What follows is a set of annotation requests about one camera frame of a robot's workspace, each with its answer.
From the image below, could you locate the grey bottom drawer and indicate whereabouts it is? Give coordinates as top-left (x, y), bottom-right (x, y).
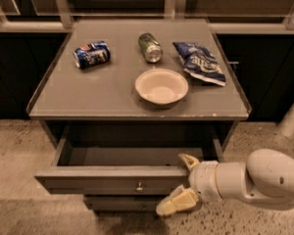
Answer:
top-left (83, 195), bottom-right (164, 212)

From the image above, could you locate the white paper bowl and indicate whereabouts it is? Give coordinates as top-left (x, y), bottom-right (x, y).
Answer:
top-left (135, 69), bottom-right (188, 105)

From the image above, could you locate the grey top drawer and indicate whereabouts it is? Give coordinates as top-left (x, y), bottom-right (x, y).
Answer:
top-left (35, 122), bottom-right (222, 197)

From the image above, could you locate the grey drawer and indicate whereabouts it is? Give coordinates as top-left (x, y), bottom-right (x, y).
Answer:
top-left (83, 195), bottom-right (164, 212)
top-left (35, 122), bottom-right (222, 197)

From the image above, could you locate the green soda can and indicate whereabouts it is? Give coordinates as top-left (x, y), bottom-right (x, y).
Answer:
top-left (138, 33), bottom-right (163, 63)

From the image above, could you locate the grey drawer cabinet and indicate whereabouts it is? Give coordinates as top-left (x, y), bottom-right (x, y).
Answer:
top-left (25, 18), bottom-right (253, 212)

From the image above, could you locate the blue pepsi can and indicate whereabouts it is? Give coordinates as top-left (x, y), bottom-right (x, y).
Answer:
top-left (73, 41), bottom-right (111, 70)

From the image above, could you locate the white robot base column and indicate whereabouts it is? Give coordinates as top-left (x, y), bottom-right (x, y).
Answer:
top-left (278, 103), bottom-right (294, 137)

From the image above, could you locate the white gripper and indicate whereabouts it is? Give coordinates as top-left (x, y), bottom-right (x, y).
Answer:
top-left (156, 153), bottom-right (222, 216)

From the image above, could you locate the metal railing with glass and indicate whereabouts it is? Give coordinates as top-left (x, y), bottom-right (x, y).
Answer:
top-left (0, 0), bottom-right (294, 34)

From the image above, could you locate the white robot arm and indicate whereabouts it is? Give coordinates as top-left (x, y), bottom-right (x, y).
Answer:
top-left (156, 149), bottom-right (294, 216)

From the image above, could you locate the blue chip bag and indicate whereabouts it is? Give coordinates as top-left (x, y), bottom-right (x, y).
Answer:
top-left (173, 42), bottom-right (226, 86)

